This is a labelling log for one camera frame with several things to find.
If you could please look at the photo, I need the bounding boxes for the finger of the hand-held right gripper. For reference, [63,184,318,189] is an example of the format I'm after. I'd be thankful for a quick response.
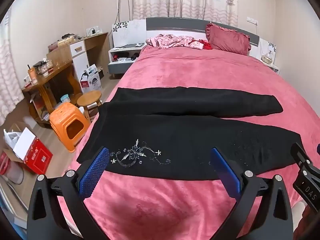
[291,142,312,167]

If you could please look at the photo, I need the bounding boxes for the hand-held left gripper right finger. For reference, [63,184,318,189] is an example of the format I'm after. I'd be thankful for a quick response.
[210,147,294,240]

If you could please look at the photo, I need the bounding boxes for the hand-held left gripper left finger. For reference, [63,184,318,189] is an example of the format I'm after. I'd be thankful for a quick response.
[27,147,110,240]

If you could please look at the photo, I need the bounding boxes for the black embroidered pants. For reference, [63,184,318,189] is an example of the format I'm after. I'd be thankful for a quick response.
[76,87,303,182]

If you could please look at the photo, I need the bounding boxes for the red cardboard box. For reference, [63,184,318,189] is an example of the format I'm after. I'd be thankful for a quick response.
[0,127,53,175]

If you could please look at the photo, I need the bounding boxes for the orange plastic stool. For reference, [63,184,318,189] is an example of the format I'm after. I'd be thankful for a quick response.
[49,102,90,153]

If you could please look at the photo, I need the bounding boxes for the round wooden stool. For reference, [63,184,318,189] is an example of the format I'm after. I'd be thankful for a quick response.
[77,91,103,124]

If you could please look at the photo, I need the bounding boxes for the white printed appliance box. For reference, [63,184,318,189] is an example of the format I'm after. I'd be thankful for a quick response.
[80,64,102,94]

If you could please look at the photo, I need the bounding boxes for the white nightstand with lamp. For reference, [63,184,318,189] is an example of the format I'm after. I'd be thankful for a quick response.
[259,38,280,74]

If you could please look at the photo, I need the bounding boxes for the wooden desk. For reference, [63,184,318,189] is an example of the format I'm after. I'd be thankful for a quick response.
[21,60,83,128]

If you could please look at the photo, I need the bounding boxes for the white table lamp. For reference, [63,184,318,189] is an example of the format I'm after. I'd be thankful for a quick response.
[261,45,275,64]

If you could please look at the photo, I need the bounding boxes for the white and wood drawer cabinet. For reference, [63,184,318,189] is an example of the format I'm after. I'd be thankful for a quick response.
[69,32,110,85]

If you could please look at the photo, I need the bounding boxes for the pink fleece bed blanket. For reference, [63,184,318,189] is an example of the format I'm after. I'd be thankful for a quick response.
[57,45,320,240]

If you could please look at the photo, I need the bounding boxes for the pale wavy side curtain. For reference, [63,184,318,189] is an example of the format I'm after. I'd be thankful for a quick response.
[0,12,25,126]

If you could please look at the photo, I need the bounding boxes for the red cloth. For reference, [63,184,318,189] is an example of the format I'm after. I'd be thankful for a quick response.
[197,39,212,50]

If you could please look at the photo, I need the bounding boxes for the red ruffled pillow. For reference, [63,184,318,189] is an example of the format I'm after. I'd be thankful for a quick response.
[205,23,251,55]

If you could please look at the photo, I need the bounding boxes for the white and grey nightstand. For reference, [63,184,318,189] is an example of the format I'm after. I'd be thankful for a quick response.
[108,19,147,77]

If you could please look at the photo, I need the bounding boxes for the pink floral clothes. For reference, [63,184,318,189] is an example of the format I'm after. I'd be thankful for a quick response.
[146,33,204,50]

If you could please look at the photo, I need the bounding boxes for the grey and white headboard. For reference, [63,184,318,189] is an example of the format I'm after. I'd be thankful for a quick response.
[146,17,260,48]

